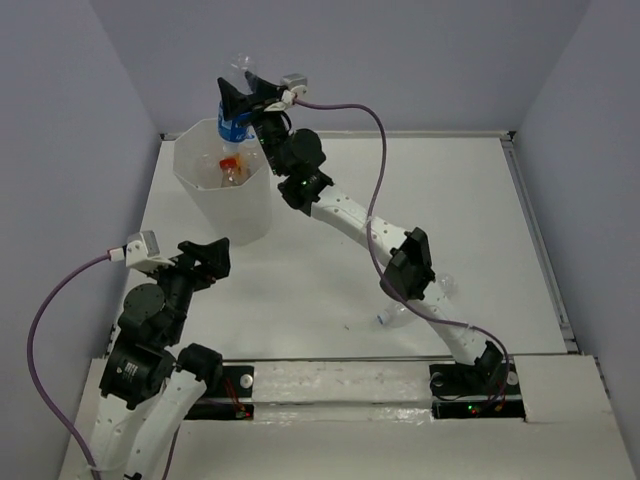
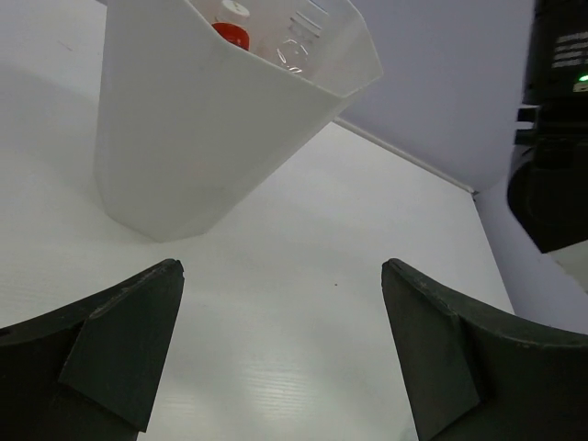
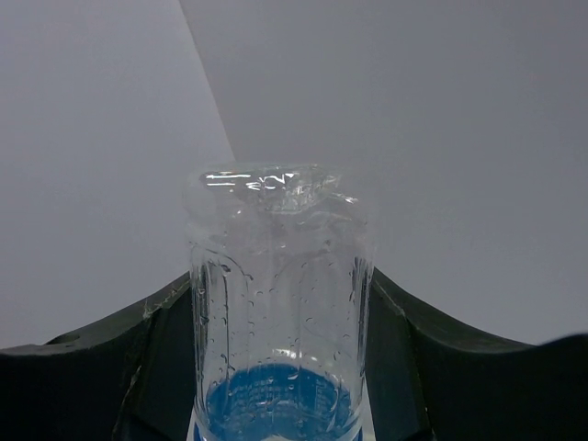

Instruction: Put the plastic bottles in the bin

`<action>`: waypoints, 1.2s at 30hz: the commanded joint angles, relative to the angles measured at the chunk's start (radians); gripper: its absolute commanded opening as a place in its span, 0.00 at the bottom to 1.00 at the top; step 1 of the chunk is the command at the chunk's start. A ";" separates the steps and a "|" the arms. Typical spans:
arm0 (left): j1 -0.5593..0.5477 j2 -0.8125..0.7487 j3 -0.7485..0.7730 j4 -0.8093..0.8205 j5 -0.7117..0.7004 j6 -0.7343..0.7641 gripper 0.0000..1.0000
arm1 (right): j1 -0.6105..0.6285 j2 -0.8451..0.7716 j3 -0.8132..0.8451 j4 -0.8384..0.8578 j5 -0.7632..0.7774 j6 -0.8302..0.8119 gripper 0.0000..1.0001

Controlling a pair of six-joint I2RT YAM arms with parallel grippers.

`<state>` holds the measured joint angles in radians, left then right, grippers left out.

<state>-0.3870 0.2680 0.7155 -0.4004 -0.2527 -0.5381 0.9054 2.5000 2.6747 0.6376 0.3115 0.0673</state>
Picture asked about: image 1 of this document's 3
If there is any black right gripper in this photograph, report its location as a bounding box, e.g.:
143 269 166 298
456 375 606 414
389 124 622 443
215 69 289 177

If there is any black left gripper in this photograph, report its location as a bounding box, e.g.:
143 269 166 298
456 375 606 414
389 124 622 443
145 235 232 341

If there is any blue label bottle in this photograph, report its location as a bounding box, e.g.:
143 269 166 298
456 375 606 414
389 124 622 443
217 53 257 153

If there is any clear bottle red cap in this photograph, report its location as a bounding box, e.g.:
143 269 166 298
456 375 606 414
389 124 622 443
219 154 250 188

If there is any clear bottle white cap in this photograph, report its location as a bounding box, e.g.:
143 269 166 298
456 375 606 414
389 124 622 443
195 153 219 175

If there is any crushed clear plastic bottle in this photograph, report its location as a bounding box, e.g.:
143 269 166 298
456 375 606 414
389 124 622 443
436 272 459 299

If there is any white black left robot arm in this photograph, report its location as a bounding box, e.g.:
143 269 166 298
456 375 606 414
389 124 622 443
80 231 231 479

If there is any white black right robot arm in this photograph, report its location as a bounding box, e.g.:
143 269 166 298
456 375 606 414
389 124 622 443
217 71 509 402

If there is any white plastic bin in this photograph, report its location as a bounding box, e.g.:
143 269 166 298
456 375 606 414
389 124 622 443
173 118 272 246

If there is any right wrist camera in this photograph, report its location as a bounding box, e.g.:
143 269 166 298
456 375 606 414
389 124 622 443
280 73 308 104

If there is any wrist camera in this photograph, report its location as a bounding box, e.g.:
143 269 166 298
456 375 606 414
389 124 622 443
107 230 175 273
280 73 308 104

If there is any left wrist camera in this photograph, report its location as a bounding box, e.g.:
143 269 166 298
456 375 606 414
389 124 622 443
107 230 175 273

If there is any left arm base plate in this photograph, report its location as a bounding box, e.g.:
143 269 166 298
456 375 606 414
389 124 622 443
185 364 255 421

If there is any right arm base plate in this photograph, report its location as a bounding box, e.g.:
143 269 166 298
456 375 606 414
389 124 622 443
429 363 526 420

